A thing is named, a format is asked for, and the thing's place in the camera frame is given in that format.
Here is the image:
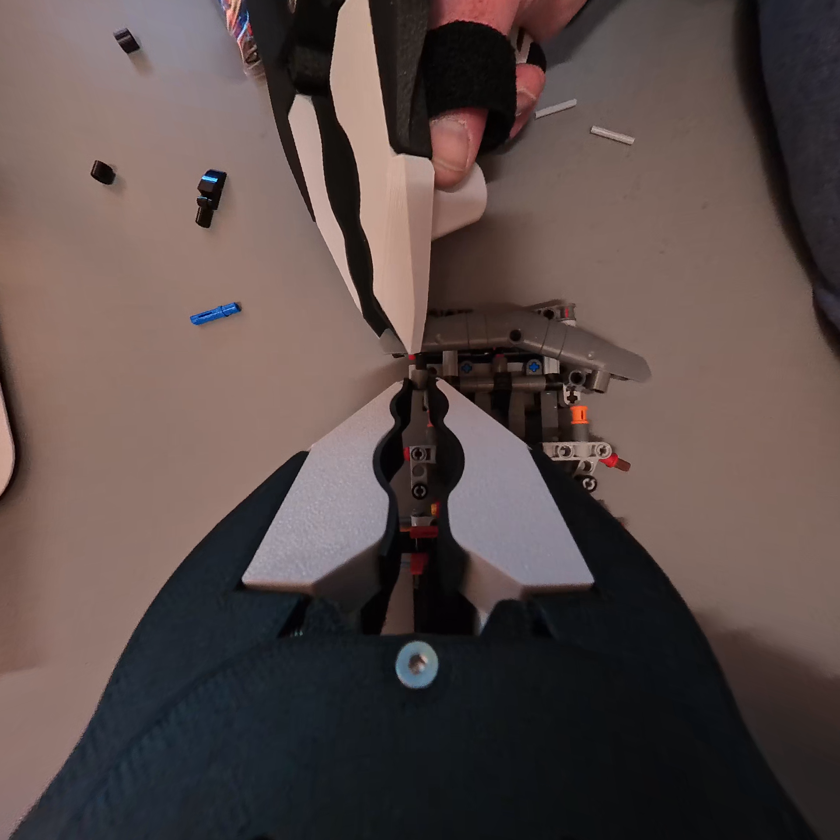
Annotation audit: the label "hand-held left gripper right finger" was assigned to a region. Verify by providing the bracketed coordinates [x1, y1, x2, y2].
[430, 379, 597, 632]

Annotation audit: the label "grey toy brick vehicle model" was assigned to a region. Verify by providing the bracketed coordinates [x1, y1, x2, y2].
[387, 301, 654, 578]

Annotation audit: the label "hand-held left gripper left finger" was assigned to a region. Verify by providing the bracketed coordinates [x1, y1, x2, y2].
[241, 379, 411, 634]

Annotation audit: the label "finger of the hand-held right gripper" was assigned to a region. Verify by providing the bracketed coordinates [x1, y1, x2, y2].
[287, 98, 404, 358]
[330, 0, 491, 357]

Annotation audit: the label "person's blue jeans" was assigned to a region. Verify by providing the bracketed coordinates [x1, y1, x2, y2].
[748, 0, 840, 336]

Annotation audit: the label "glossy black connector piece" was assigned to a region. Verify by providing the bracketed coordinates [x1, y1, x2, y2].
[194, 170, 228, 228]

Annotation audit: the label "person's right hand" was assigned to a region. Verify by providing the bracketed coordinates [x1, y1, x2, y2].
[428, 0, 592, 191]

